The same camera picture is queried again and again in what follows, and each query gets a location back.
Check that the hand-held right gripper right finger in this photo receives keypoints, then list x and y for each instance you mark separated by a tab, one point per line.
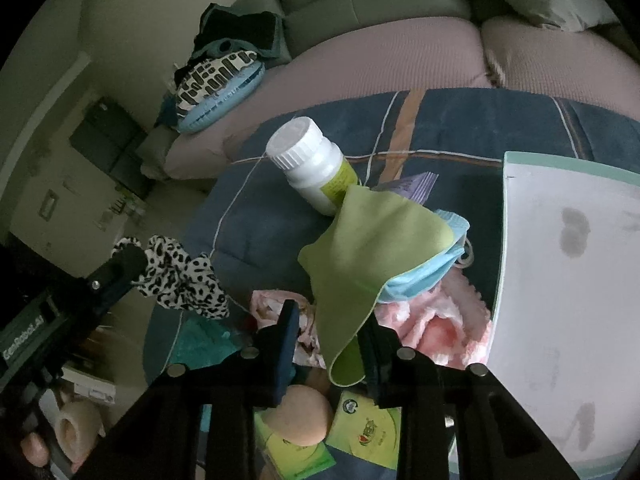
374	362

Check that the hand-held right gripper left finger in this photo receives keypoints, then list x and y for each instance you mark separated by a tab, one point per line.
286	347

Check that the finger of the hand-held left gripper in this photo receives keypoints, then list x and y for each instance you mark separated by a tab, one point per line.
122	265

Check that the leopard print scrunchie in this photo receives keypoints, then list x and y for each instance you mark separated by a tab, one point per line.
195	280

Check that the green cloth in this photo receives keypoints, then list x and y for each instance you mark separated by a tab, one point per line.
370	260

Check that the white tray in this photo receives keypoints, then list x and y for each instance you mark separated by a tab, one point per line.
560	310

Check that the pink floral cloth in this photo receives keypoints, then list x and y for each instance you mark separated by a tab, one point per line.
265	305

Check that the green tissue packet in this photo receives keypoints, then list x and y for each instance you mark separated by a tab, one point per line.
295	460
370	430

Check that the beige round sponge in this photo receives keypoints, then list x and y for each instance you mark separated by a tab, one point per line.
305	415

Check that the teal cloth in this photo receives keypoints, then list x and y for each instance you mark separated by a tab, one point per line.
205	340

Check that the blue face mask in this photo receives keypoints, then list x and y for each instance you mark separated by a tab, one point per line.
420	277

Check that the white tape roll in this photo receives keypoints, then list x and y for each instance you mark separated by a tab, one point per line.
75	425

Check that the dark cabinet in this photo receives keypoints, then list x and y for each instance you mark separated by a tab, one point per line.
110	135

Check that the light blue cushion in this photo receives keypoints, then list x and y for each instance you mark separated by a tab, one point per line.
210	112

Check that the purple packet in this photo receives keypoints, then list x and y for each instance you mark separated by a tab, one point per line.
410	187

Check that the white pill bottle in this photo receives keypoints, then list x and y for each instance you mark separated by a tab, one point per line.
310	160

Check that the black and white patterned cushion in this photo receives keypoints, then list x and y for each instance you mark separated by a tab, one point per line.
215	77

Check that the blue plaid blanket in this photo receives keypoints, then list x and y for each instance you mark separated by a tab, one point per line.
450	125

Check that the dark clothes pile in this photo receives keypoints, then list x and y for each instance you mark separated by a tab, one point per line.
240	25

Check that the grey sofa with pink cover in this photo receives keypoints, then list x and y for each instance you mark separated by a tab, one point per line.
400	50

